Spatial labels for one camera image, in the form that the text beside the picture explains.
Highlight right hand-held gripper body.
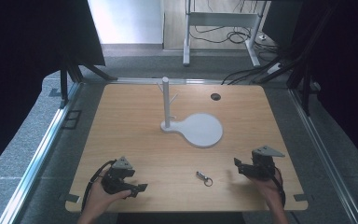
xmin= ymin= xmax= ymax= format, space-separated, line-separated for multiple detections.
xmin=241 ymin=145 xmax=286 ymax=182

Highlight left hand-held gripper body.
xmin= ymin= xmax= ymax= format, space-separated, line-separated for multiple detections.
xmin=101 ymin=156 xmax=136 ymax=196

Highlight silver keychain with ring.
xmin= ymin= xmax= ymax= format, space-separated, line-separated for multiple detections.
xmin=195 ymin=170 xmax=214 ymax=188

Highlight white stand with round base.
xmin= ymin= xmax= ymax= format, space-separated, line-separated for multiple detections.
xmin=156 ymin=76 xmax=225 ymax=149

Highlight person's left hand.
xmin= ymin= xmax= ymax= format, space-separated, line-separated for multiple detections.
xmin=86 ymin=176 xmax=132 ymax=216

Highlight person's right hand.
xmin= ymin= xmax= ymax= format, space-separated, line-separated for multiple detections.
xmin=245 ymin=173 xmax=284 ymax=203

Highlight black stand legs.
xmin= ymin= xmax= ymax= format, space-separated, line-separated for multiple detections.
xmin=59 ymin=57 xmax=118 ymax=109
xmin=251 ymin=52 xmax=316 ymax=117

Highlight white power strip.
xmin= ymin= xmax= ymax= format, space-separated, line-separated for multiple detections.
xmin=266 ymin=62 xmax=282 ymax=76

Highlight black curtain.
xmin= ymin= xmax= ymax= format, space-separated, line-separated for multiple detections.
xmin=262 ymin=0 xmax=358 ymax=175
xmin=0 ymin=0 xmax=106 ymax=181

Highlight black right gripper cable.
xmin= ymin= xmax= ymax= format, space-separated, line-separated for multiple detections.
xmin=272 ymin=166 xmax=287 ymax=207

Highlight aluminium rail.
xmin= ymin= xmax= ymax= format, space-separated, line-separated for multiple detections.
xmin=82 ymin=77 xmax=227 ymax=86
xmin=0 ymin=81 xmax=83 ymax=224
xmin=287 ymin=88 xmax=358 ymax=224

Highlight black floor bracket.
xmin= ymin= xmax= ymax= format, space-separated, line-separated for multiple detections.
xmin=61 ymin=109 xmax=83 ymax=131

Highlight black floor cables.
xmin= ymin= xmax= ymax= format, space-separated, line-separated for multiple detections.
xmin=188 ymin=0 xmax=296 ymax=86

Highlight white metal desk frame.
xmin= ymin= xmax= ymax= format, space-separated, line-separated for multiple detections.
xmin=182 ymin=0 xmax=269 ymax=68

